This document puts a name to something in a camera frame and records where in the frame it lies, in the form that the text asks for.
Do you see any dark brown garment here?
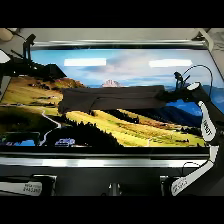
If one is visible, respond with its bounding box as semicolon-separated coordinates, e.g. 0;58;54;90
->
57;84;167;115

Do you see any silver frame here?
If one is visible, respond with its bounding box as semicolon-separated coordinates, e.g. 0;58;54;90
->
0;38;218;197

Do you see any black cable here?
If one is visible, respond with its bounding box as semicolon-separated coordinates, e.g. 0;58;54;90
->
181;64;214;102

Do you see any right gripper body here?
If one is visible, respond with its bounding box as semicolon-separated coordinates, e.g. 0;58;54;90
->
159;88;185;104

